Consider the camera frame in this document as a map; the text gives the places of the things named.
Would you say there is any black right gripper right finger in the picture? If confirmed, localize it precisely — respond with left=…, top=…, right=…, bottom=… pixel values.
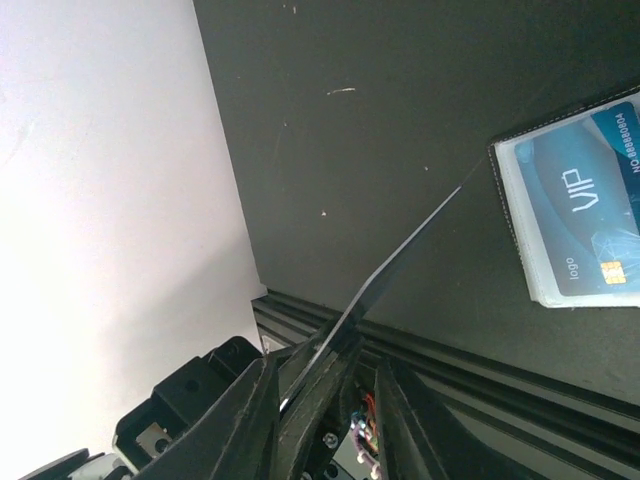
left=375, top=360, right=450, bottom=479

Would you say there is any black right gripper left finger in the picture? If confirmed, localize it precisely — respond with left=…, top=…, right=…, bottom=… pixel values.
left=136, top=355, right=280, bottom=479

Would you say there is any blue credit card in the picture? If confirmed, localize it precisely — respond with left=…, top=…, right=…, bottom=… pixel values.
left=279, top=184, right=463, bottom=414

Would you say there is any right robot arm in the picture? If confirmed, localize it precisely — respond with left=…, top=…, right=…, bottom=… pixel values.
left=34, top=333, right=465, bottom=479

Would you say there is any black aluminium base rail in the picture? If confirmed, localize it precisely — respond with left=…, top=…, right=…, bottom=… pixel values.
left=250, top=287, right=640, bottom=480

